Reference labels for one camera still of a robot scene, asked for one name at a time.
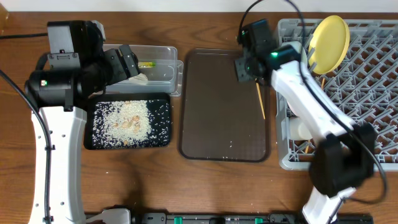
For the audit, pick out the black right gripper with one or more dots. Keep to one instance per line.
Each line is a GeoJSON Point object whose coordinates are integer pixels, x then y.
{"type": "Point", "coordinates": [241, 70]}

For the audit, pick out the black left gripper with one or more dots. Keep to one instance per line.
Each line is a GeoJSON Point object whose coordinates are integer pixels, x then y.
{"type": "Point", "coordinates": [126, 62]}

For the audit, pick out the green snack wrapper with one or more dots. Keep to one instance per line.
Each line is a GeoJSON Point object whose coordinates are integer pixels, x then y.
{"type": "Point", "coordinates": [146, 64]}

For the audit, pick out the white tissue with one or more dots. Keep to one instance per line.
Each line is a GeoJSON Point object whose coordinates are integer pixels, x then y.
{"type": "Point", "coordinates": [140, 79]}

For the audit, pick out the yellow plastic plate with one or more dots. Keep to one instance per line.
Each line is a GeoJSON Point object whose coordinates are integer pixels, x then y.
{"type": "Point", "coordinates": [330, 43]}

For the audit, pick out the white paper cup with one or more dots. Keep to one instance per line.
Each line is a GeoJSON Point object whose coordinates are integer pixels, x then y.
{"type": "Point", "coordinates": [298, 130]}

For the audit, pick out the light blue bowl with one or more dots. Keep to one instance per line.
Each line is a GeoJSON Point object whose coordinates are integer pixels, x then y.
{"type": "Point", "coordinates": [299, 48]}

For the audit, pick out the wooden chopstick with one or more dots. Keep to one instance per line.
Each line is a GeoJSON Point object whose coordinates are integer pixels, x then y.
{"type": "Point", "coordinates": [260, 98]}
{"type": "Point", "coordinates": [309, 141]}

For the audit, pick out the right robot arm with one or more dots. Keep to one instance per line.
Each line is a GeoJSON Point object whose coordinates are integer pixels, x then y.
{"type": "Point", "coordinates": [344, 149]}

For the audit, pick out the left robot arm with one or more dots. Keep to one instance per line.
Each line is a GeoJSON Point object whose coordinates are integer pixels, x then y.
{"type": "Point", "coordinates": [66, 79]}

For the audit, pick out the grey plastic dishwasher rack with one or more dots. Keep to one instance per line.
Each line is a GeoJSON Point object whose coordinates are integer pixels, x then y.
{"type": "Point", "coordinates": [364, 86]}

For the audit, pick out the black plastic tray bin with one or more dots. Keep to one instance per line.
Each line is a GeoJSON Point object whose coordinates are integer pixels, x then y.
{"type": "Point", "coordinates": [127, 124]}

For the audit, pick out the dark brown serving tray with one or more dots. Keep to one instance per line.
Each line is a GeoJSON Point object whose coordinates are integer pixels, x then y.
{"type": "Point", "coordinates": [221, 118]}

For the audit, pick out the clear plastic bin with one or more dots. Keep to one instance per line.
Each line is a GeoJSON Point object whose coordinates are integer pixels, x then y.
{"type": "Point", "coordinates": [165, 77]}

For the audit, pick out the brown nut shells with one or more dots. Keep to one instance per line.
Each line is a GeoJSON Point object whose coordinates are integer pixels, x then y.
{"type": "Point", "coordinates": [127, 121]}

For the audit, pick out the spilled rice pile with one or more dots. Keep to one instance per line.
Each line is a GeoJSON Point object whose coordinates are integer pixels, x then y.
{"type": "Point", "coordinates": [129, 124]}

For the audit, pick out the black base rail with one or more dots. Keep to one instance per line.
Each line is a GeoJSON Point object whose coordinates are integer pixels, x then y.
{"type": "Point", "coordinates": [217, 218]}

